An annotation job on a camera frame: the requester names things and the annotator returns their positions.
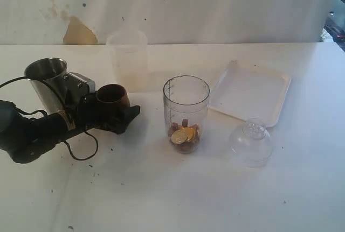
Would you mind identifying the black camera cable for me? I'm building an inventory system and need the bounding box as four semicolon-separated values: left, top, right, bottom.
0;76;99;161

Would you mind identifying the clear dome shaker lid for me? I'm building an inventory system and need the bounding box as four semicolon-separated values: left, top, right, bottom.
229;118;273;168

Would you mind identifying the brown wooden cup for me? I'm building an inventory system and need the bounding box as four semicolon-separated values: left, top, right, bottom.
96;84;130;108

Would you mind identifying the clear plastic shaker cup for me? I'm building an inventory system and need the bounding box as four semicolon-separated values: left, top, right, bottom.
163;75;210;154

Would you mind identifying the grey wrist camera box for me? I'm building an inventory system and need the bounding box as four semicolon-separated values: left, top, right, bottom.
63;72;95;99

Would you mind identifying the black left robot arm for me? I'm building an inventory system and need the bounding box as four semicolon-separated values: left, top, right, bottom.
1;94;140;164

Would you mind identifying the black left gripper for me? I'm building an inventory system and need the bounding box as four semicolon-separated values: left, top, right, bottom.
64;92;141;135

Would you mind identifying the gold coin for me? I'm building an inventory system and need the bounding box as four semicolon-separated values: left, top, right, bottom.
170;128;188;145

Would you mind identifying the small wooden block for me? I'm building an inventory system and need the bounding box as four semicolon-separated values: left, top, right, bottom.
182;119;189;128

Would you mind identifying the stainless steel cup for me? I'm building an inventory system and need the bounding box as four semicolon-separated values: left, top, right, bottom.
24;58;67;114

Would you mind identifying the translucent plastic container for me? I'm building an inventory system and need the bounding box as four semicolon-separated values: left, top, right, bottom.
106;27;148;93

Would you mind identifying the white rectangular tray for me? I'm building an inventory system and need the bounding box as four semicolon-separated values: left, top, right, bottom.
209;60;291;128

